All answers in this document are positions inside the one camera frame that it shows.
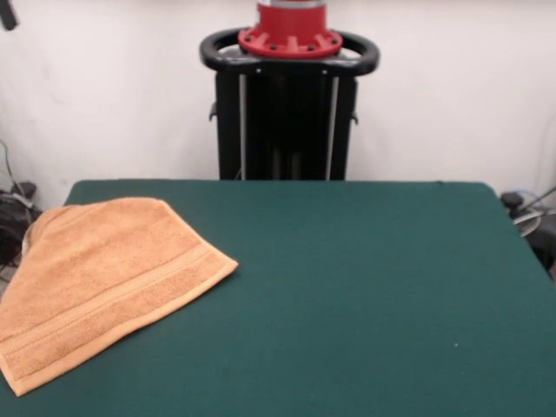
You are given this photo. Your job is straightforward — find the black chair base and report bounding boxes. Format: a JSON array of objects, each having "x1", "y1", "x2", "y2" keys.
[{"x1": 530, "y1": 225, "x2": 556, "y2": 279}]

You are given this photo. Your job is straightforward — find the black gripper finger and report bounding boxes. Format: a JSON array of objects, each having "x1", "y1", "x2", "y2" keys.
[{"x1": 0, "y1": 0, "x2": 21, "y2": 32}]

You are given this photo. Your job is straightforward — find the orange terry towel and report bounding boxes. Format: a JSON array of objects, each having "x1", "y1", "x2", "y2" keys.
[{"x1": 0, "y1": 197, "x2": 240, "y2": 397}]

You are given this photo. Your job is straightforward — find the bundle of black cables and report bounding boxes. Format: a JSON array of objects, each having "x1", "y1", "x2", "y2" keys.
[{"x1": 0, "y1": 180, "x2": 47, "y2": 273}]

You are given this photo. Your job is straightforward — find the silver round disc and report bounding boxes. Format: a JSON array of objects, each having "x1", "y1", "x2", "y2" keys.
[{"x1": 512, "y1": 208, "x2": 543, "y2": 238}]

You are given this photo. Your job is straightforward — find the grey cable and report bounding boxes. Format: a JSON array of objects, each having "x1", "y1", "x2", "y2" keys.
[{"x1": 0, "y1": 138, "x2": 21, "y2": 195}]

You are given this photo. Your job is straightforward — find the dark green table cloth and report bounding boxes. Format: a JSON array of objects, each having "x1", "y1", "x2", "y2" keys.
[{"x1": 0, "y1": 178, "x2": 556, "y2": 417}]

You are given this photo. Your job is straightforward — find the blue cable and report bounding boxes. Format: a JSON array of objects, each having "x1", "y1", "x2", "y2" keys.
[{"x1": 507, "y1": 186, "x2": 556, "y2": 208}]

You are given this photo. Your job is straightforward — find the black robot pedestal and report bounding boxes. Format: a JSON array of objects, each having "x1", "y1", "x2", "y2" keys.
[{"x1": 199, "y1": 28, "x2": 381, "y2": 182}]

